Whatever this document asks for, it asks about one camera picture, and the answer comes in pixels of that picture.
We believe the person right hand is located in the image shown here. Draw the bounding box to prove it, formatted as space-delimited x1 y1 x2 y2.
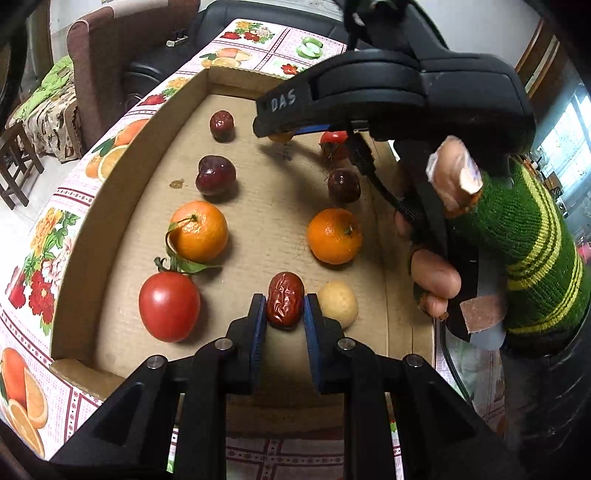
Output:
394 136 484 319

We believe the orange mandarin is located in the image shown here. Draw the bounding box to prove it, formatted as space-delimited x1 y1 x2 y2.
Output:
307 208 363 266

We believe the brown armchair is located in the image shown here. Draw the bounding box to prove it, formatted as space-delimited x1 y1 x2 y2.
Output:
66 0 200 149

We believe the black leather sofa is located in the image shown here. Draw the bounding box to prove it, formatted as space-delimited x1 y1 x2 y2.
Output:
121 0 449 100

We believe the green striped sleeve forearm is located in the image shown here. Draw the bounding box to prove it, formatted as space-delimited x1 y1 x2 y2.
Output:
445 156 591 356

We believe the dark plum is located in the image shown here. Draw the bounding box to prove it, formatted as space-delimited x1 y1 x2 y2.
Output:
195 155 236 196
328 168 361 204

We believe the mandarin with leaf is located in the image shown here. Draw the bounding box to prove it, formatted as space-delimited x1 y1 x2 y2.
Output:
154 200 229 275

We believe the cardboard tray box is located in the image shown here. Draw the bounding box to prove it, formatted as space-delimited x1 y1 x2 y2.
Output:
49 67 438 434

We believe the red tomato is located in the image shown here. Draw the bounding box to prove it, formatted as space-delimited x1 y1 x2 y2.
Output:
320 131 349 162
138 272 200 343

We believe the floral fruit print tablecloth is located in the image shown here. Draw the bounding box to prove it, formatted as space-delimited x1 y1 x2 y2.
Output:
0 18 507 480

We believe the green patterned bedding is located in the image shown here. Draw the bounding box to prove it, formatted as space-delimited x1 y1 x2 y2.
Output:
6 55 82 163

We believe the wooden stool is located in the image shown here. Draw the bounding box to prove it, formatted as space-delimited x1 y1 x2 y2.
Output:
0 120 44 210

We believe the brown kiwi fruit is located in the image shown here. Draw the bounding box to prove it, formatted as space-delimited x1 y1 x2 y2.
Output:
267 132 294 144

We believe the yellow longan fruit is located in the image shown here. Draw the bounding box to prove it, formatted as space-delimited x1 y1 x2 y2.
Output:
318 280 359 330

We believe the red jujube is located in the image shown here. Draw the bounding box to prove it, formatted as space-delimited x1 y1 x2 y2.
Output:
266 272 304 330
209 110 235 143

